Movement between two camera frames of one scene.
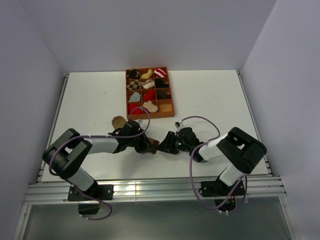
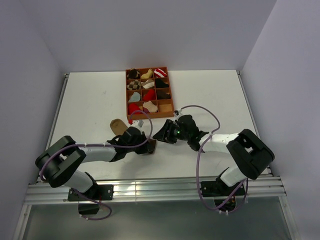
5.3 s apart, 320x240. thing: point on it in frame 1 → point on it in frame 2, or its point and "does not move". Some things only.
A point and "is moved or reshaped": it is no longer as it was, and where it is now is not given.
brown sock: x=118 y=121 is moved or reshaped
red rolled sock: x=150 y=95 does not move
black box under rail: x=88 y=208 does not move
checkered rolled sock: x=134 y=85 does not move
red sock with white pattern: x=137 y=111 does not move
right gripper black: x=167 y=144 → x=164 y=134
